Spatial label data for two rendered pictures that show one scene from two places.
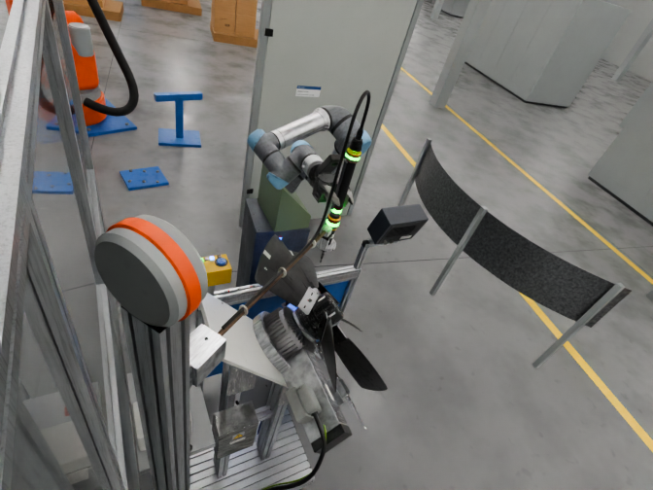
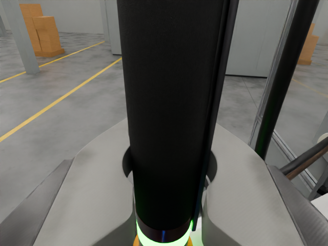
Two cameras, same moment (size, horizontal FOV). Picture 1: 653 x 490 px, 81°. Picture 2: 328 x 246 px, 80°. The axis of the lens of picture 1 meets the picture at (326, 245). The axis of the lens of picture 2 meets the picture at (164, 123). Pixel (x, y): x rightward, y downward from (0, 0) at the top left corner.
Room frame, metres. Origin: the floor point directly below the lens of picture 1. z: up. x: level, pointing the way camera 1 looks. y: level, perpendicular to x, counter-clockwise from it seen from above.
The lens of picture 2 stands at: (1.09, 0.05, 1.73)
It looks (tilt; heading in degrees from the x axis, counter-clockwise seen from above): 32 degrees down; 218
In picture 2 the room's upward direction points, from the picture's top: 1 degrees clockwise
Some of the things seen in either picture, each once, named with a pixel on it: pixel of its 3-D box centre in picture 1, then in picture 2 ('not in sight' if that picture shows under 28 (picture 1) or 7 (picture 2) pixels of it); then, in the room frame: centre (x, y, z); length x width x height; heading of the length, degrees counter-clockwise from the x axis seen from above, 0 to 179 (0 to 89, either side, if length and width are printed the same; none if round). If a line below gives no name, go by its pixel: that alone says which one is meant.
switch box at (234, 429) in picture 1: (233, 430); not in sight; (0.65, 0.13, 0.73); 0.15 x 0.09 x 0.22; 127
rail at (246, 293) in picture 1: (286, 286); not in sight; (1.38, 0.14, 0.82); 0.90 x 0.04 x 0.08; 127
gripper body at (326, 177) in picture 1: (324, 182); not in sight; (1.12, 0.07, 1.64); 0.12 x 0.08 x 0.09; 37
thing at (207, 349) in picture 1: (196, 356); not in sight; (0.44, 0.19, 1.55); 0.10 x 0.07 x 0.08; 162
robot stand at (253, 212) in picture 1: (265, 274); not in sight; (1.72, 0.32, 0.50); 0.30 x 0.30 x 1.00; 31
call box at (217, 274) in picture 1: (210, 271); not in sight; (1.14, 0.46, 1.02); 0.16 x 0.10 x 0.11; 127
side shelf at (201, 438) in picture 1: (169, 408); not in sight; (0.61, 0.37, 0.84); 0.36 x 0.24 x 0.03; 37
